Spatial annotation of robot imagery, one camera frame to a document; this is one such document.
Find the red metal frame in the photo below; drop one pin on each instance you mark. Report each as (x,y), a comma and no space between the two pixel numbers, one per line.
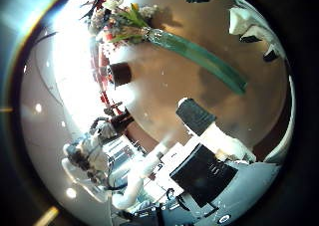
(99,56)

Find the flower bouquet with green wrap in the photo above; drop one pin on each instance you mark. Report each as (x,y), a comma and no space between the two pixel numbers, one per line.
(196,53)

